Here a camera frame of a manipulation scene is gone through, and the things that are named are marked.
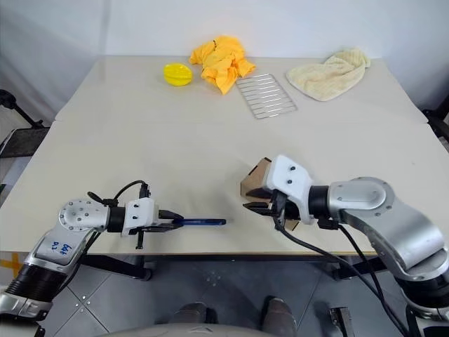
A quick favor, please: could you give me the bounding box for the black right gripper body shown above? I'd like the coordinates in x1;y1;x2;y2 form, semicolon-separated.
269;189;300;222

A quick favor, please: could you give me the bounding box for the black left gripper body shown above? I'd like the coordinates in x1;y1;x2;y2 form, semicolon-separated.
135;209;166;250

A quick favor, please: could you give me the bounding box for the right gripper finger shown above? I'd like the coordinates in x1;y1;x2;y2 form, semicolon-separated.
245;187;274;201
242;201;275;218

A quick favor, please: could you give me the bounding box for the brown cardboard box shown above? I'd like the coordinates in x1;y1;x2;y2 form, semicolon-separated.
239;157;303;232

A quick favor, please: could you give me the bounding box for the dark rounded shape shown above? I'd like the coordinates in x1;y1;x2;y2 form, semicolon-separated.
173;302;217;326
260;296;298;333

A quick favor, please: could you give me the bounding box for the grey robot torso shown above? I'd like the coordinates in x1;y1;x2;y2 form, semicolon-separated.
107;320;293;337

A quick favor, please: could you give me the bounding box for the cream terry towel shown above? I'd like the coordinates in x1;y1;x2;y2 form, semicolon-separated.
285;46;372;103

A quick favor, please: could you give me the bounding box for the crumpled yellow cloth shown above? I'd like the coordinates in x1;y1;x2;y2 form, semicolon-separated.
189;34;257;96

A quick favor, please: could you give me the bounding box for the yellow star fruit toy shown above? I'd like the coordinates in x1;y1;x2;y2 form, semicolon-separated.
163;62;195;87

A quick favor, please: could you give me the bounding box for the black equipment stand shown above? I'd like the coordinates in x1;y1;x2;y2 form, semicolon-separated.
420;107;449;152

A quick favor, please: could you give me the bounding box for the black tripod stand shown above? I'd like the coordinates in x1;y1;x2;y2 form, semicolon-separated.
0;88;51;129

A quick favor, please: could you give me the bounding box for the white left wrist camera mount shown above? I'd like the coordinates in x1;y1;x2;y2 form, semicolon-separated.
121;197;157;237

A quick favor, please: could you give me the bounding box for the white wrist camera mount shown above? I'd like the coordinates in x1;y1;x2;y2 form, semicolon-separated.
265;153;314;225
121;197;157;237

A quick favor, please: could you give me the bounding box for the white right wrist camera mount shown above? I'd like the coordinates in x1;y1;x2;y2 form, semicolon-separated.
265;153;314;225

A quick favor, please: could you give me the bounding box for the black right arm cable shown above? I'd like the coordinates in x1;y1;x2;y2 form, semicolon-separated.
273;191;422;337

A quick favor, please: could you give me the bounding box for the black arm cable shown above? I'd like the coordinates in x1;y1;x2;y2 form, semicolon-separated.
273;191;422;337
86;180;152;208

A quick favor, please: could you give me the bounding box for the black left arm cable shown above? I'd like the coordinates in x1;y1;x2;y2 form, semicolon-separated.
86;180;152;208

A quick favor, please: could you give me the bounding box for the metal wire rack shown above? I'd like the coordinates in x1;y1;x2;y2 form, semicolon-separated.
235;72;300;121

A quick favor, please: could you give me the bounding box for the metal floor bracket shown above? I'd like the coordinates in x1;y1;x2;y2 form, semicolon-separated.
326;305;352;337

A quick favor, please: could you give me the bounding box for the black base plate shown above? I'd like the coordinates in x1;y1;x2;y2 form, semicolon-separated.
0;127;51;159

